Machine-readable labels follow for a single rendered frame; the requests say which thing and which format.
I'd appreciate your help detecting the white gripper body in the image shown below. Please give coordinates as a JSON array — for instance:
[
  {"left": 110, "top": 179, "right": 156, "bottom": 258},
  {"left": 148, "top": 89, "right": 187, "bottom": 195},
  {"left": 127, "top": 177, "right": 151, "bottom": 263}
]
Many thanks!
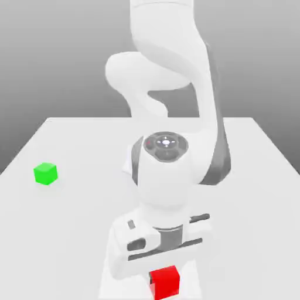
[{"left": 111, "top": 238, "right": 212, "bottom": 280}]

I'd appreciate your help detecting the small red cube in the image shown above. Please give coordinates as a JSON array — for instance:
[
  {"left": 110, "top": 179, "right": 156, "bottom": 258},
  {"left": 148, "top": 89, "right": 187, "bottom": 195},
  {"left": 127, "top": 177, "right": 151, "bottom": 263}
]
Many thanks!
[{"left": 149, "top": 265, "right": 180, "bottom": 300}]

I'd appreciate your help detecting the small green cube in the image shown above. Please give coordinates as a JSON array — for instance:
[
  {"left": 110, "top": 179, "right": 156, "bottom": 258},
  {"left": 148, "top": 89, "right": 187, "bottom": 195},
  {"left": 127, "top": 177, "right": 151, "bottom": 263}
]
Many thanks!
[{"left": 33, "top": 162, "right": 59, "bottom": 186}]

